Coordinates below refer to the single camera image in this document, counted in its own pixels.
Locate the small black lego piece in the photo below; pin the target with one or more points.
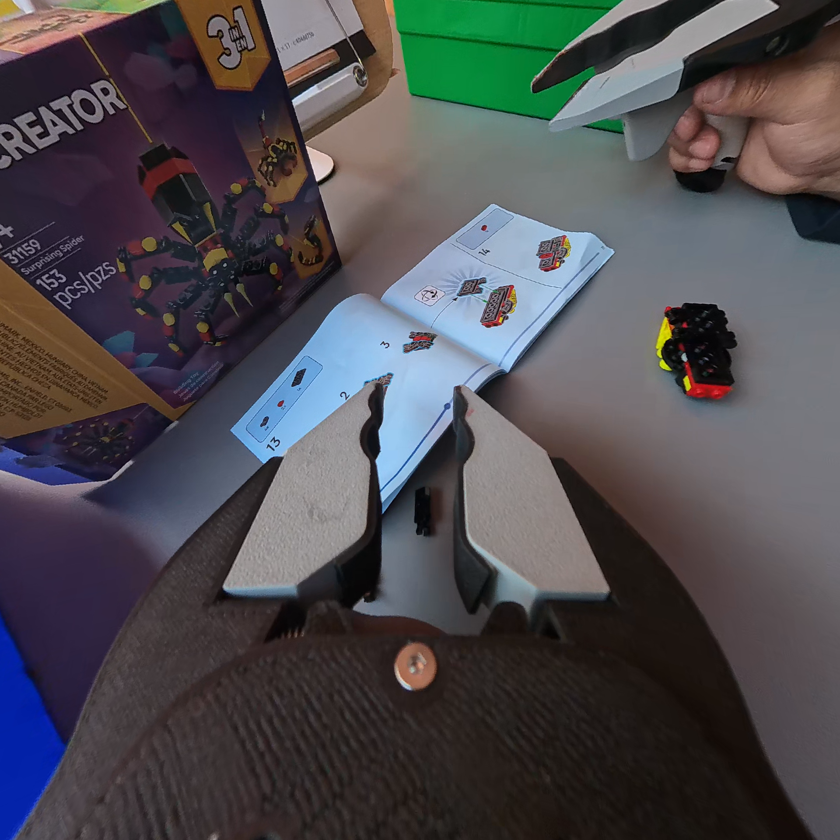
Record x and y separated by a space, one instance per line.
423 512

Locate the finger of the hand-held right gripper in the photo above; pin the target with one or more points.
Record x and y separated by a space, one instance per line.
682 26
630 88

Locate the green box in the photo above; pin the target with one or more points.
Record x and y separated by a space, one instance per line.
479 65

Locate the person's right hand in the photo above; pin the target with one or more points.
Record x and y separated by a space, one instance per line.
794 124

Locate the blue object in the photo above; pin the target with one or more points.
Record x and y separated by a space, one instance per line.
26 735

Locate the open lego instruction booklet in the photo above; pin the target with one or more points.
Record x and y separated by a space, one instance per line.
420 315

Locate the purple lego set box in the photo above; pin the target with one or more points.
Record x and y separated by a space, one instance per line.
131 216

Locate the black red yellow lego model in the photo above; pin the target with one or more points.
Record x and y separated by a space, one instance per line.
699 354

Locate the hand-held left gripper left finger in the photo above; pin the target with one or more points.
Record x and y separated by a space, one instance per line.
308 499

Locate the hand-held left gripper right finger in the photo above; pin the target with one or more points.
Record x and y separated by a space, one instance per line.
525 518

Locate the white monitor stand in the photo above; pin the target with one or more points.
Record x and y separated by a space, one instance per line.
328 85

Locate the person's right forearm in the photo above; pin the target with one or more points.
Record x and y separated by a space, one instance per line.
817 220

